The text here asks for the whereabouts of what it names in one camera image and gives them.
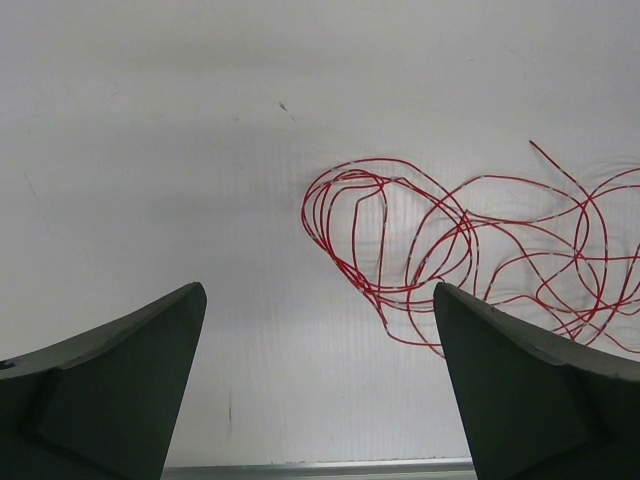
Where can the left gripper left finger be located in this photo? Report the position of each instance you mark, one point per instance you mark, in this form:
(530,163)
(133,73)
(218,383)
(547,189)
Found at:
(102,404)

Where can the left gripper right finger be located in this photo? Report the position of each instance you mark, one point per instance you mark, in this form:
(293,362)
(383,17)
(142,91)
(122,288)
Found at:
(535,405)

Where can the aluminium mounting rail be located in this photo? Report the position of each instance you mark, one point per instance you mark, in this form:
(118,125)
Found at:
(452,468)

